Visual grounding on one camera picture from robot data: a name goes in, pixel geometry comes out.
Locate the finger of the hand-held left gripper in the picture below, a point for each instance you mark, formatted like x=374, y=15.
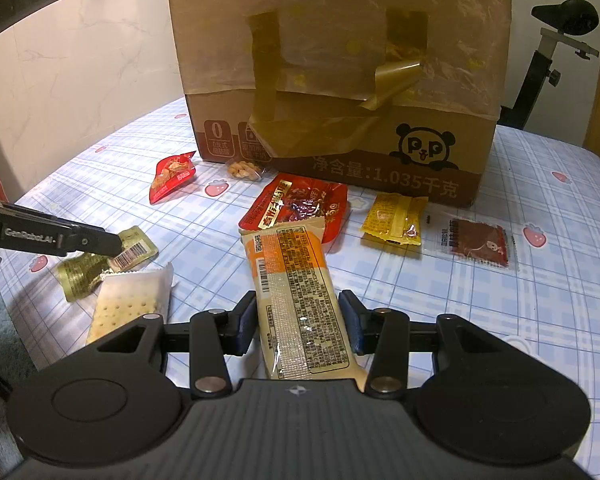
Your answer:
x=95, y=242

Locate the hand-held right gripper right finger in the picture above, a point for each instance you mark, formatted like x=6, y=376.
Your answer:
x=352, y=326

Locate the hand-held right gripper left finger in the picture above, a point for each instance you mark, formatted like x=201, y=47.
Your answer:
x=245, y=326

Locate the gold snack packet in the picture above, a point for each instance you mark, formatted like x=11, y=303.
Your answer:
x=80, y=275

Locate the long orange white snack packet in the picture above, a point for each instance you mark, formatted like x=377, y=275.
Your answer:
x=300, y=300

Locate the yellow snack packet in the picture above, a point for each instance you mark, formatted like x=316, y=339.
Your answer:
x=390, y=217

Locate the large red snack packet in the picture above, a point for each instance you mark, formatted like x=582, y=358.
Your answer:
x=290, y=200

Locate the brown cardboard box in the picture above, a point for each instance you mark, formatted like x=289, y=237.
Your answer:
x=430, y=170

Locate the white cracker packet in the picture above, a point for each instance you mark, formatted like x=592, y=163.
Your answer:
x=120, y=300

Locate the red triangular snack packet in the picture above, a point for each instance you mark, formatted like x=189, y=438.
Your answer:
x=167, y=177

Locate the clear dark red snack packet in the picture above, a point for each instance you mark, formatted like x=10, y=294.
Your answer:
x=480, y=242

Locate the clear peanut packet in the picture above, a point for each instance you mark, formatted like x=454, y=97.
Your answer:
x=245, y=170

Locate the checked strawberry tablecloth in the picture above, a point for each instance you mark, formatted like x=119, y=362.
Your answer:
x=530, y=310

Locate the black exercise bike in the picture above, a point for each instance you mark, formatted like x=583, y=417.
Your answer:
x=535, y=85

